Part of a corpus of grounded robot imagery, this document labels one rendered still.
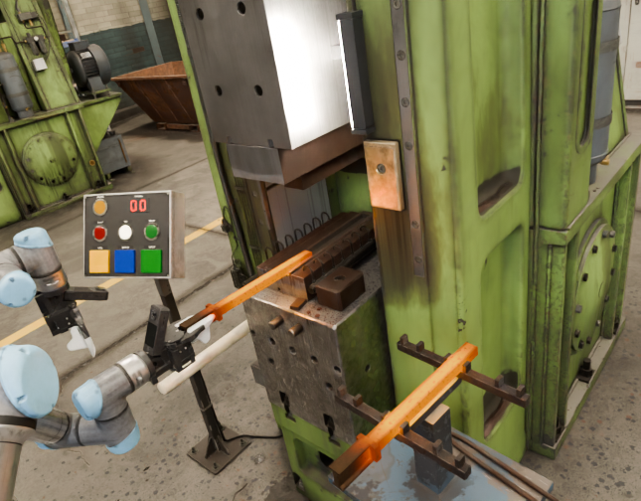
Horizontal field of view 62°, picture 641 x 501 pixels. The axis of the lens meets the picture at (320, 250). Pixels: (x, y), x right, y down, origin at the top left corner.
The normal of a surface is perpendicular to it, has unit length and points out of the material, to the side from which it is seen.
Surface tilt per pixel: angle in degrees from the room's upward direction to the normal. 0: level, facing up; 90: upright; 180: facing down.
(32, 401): 86
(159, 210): 60
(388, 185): 90
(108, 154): 90
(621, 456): 0
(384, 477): 0
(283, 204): 90
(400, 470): 0
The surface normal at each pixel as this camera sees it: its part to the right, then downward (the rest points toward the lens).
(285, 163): 0.75, 0.19
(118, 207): -0.31, -0.02
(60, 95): 0.65, 0.05
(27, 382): 0.97, -0.24
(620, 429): -0.16, -0.87
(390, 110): -0.64, 0.44
